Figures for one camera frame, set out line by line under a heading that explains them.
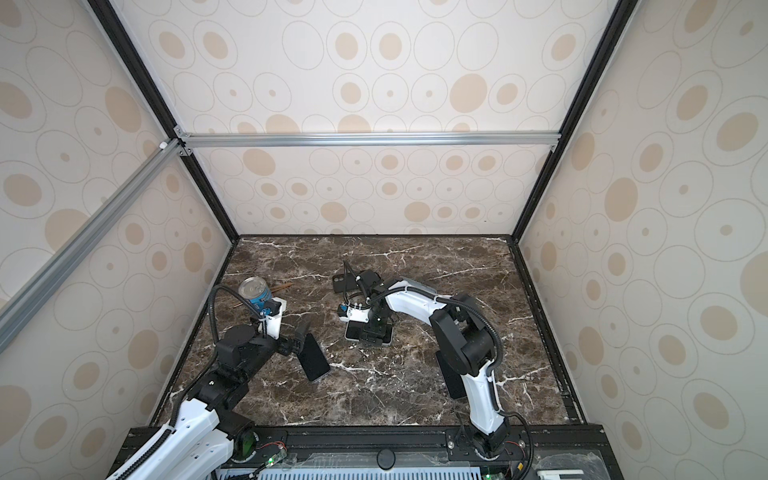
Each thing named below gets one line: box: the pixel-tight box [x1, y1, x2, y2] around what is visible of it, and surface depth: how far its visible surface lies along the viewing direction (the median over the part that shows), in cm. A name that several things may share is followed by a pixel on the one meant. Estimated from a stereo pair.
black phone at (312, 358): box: [297, 333, 330, 381], surface depth 89 cm
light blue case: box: [344, 320, 394, 345], surface depth 84 cm
